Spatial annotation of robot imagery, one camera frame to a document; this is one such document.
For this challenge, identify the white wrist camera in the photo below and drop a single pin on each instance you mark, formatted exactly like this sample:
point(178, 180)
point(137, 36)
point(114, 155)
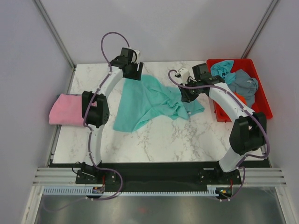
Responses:
point(136, 56)
point(183, 74)

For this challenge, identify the corner metal post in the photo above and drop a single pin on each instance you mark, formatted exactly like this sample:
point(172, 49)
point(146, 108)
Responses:
point(48, 21)
point(262, 24)

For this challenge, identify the left white cable duct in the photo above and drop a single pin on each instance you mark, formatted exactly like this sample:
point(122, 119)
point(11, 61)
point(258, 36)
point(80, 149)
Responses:
point(73, 190)

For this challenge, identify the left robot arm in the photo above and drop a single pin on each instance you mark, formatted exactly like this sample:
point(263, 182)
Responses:
point(95, 109)

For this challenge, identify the right corner metal post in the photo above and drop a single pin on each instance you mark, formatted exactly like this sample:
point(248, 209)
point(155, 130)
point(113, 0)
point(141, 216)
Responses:
point(262, 24)

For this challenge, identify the grey t shirt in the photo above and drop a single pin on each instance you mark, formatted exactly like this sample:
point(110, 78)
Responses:
point(245, 86)

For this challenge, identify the left corner metal post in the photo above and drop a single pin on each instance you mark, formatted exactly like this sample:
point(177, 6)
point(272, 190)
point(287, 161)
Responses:
point(48, 21)

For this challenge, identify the pink folded t shirt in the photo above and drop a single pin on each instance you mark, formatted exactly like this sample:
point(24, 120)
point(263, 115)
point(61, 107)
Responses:
point(67, 111)

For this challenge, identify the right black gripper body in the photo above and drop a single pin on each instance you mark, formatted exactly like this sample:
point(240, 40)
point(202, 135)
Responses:
point(190, 94)

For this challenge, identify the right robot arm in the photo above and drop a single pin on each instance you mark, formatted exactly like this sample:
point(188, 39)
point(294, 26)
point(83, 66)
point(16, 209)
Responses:
point(249, 129)

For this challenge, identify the aluminium rail frame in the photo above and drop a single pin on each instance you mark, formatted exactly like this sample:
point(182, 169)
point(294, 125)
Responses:
point(254, 177)

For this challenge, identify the red plastic bin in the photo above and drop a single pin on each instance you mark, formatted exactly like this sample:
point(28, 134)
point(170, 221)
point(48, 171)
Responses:
point(260, 104)

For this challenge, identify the right white cable duct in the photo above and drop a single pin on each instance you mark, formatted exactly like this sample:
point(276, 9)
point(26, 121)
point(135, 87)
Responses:
point(222, 190)

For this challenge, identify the teal t shirt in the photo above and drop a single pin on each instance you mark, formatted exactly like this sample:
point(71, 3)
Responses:
point(141, 101)

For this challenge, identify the light blue t shirt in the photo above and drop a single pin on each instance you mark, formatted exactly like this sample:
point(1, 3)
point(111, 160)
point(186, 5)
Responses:
point(223, 69)

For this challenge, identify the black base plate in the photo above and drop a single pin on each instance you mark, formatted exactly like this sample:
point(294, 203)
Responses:
point(198, 173)

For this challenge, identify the white cable duct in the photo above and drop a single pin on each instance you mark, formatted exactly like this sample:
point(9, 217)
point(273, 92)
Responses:
point(73, 190)
point(222, 190)

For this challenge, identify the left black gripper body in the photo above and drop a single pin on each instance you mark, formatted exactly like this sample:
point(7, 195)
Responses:
point(128, 75)

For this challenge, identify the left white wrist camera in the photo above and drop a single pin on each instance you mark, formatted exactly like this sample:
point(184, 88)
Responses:
point(136, 56)

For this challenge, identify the orange t shirt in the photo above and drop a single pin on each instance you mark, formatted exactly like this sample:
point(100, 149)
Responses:
point(241, 99)

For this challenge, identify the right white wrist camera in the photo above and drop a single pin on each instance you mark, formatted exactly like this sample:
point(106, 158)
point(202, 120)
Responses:
point(183, 74)

